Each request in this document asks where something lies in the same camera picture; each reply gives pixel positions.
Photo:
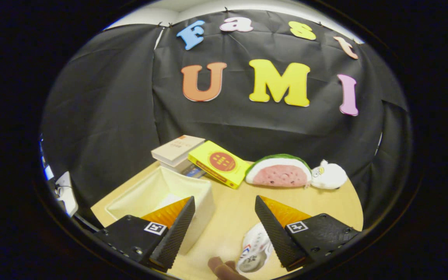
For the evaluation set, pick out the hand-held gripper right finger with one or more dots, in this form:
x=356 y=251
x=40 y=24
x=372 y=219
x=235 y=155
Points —
x=274 y=237

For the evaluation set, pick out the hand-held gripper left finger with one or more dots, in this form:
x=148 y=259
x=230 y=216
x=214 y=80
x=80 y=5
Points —
x=177 y=237

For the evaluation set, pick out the white canvas shoe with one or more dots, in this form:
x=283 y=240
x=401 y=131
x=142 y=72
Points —
x=253 y=249

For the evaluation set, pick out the beige fabric storage box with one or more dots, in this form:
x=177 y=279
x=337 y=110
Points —
x=158 y=190

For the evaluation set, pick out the watermelon slice plush toy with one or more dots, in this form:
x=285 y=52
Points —
x=280 y=175

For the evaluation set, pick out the white plush toy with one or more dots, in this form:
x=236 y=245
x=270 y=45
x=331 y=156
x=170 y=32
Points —
x=331 y=177

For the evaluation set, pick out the yellow book with red circle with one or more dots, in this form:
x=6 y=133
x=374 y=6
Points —
x=220 y=163

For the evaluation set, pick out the beige book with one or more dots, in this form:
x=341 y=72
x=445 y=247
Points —
x=177 y=149

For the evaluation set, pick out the white device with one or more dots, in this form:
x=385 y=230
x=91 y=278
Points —
x=66 y=192

